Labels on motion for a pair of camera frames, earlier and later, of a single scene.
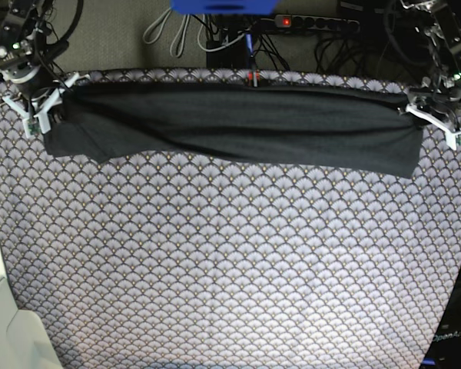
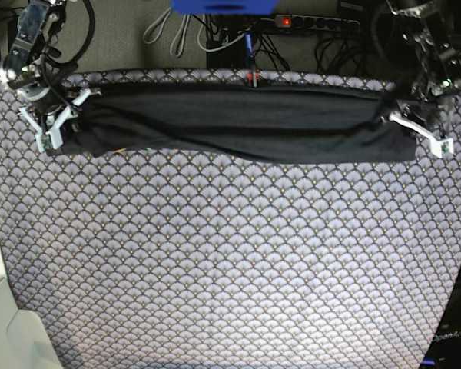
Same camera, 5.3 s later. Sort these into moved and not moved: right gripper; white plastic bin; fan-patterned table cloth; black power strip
Moved: right gripper
Not moved: fan-patterned table cloth; black power strip; white plastic bin
